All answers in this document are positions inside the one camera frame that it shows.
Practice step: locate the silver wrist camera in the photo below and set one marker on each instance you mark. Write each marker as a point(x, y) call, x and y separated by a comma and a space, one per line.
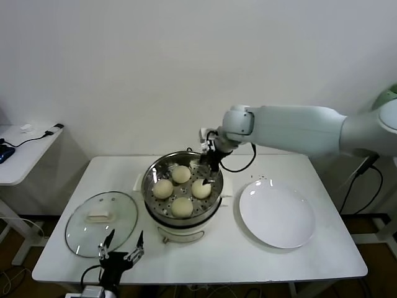
point(93, 292)
point(204, 144)

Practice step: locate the steel steamer pot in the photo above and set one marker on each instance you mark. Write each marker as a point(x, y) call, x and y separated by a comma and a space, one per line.
point(183, 232)

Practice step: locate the white side table with devices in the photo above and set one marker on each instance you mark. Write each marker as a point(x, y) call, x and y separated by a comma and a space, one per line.
point(28, 155)

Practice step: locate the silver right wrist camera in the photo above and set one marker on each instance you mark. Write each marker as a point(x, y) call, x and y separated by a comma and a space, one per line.
point(204, 144)

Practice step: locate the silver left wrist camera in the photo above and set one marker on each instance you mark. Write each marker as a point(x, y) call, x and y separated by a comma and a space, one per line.
point(93, 292)

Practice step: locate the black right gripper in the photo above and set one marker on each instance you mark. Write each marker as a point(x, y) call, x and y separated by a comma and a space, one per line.
point(211, 161)

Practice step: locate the round glass pot lid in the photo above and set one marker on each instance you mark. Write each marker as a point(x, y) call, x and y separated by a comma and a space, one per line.
point(102, 217)

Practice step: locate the perforated steel steamer basket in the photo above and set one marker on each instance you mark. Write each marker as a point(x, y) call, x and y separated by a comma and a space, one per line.
point(155, 174)

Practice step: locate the white steamed baozi bun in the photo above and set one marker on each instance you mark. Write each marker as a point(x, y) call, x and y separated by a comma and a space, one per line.
point(200, 191)
point(180, 174)
point(163, 189)
point(182, 207)

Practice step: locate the small dark crumbs scatter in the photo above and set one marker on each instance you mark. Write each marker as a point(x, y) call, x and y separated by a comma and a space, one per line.
point(262, 177)

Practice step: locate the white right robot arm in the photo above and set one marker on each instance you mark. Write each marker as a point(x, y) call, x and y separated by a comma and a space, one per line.
point(294, 127)

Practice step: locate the mint green appliance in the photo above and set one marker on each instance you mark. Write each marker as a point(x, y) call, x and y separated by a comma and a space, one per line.
point(386, 94)

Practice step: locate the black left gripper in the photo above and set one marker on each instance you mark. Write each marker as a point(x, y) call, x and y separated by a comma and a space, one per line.
point(117, 263)

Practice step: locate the small white crumpled object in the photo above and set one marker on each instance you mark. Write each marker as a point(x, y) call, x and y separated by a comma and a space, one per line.
point(28, 128)

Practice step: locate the large white round plate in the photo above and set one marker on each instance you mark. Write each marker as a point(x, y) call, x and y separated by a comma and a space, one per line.
point(276, 214)

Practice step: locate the blue electronic device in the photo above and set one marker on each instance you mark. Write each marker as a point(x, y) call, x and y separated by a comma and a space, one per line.
point(6, 153)

